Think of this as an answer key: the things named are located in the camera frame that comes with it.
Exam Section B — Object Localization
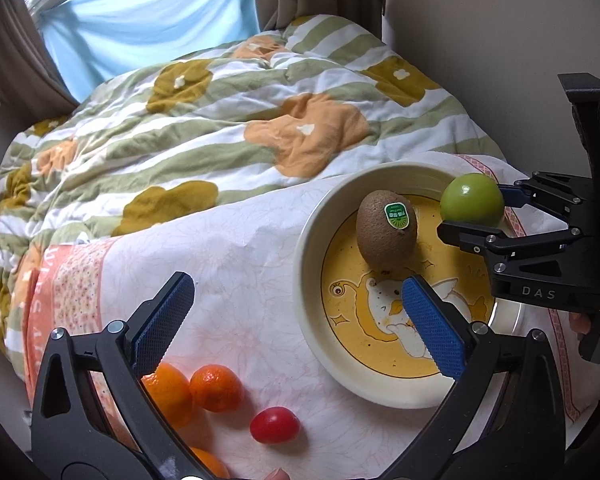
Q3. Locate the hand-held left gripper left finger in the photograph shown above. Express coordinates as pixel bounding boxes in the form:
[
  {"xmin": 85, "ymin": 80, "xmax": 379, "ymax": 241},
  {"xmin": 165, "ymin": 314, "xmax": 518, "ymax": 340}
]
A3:
[{"xmin": 30, "ymin": 271, "xmax": 216, "ymax": 480}]

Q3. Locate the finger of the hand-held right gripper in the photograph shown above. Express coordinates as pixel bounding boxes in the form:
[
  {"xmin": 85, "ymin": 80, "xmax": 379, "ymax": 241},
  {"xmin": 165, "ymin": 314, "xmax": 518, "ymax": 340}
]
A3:
[
  {"xmin": 497, "ymin": 171, "xmax": 593, "ymax": 228},
  {"xmin": 436, "ymin": 219, "xmax": 582, "ymax": 274}
]

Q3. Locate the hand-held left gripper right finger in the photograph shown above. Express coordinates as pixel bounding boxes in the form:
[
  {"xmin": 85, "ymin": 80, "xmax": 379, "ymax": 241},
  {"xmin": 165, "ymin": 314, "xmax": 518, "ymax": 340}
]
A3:
[{"xmin": 380, "ymin": 274, "xmax": 568, "ymax": 480}]

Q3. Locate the green apple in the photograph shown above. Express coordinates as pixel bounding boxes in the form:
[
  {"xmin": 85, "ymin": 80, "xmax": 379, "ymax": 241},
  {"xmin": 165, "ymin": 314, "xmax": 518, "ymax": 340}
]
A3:
[{"xmin": 440, "ymin": 173, "xmax": 506, "ymax": 228}]

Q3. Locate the cream bowl with duck print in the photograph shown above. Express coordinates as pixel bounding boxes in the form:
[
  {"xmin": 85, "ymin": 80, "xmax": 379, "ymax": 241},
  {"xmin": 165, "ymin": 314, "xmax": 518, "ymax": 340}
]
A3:
[{"xmin": 294, "ymin": 162, "xmax": 526, "ymax": 408}]

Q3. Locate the large orange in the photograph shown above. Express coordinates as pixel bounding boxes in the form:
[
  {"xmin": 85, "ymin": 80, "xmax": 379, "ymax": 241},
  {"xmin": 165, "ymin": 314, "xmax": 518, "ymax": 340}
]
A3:
[
  {"xmin": 187, "ymin": 446, "xmax": 231, "ymax": 480},
  {"xmin": 141, "ymin": 362, "xmax": 196, "ymax": 431}
]

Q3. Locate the small mandarin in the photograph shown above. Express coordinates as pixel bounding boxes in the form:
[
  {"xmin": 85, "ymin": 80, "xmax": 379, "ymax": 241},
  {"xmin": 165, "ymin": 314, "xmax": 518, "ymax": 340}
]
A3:
[{"xmin": 189, "ymin": 364, "xmax": 245, "ymax": 413}]

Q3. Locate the brown kiwi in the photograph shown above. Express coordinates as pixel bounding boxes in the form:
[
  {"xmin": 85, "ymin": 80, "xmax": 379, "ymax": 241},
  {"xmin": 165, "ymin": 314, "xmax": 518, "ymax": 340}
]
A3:
[{"xmin": 356, "ymin": 190, "xmax": 420, "ymax": 270}]

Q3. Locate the red tomato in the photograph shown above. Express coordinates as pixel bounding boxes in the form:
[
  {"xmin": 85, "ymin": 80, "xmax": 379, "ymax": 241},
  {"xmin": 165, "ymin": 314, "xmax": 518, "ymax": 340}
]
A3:
[{"xmin": 250, "ymin": 406, "xmax": 301, "ymax": 445}]

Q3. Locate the person's right hand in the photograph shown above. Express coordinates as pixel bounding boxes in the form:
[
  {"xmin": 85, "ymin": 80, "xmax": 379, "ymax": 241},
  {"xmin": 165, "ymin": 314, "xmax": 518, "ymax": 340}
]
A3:
[{"xmin": 569, "ymin": 296, "xmax": 600, "ymax": 336}]

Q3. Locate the white tablecloth with pink border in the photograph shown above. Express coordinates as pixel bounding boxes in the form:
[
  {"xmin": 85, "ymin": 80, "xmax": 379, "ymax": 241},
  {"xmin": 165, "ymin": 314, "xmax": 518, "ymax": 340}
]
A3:
[{"xmin": 22, "ymin": 152, "xmax": 600, "ymax": 480}]

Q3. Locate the floral striped quilt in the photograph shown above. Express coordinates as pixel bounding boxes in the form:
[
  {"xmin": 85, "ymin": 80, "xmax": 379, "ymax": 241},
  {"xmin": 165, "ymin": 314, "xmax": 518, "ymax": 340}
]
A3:
[{"xmin": 0, "ymin": 14, "xmax": 508, "ymax": 376}]

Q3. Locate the light blue cloth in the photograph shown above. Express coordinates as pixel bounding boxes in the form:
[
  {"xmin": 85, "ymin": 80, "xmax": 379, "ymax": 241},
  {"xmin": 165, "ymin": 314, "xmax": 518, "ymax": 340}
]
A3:
[{"xmin": 39, "ymin": 0, "xmax": 261, "ymax": 103}]

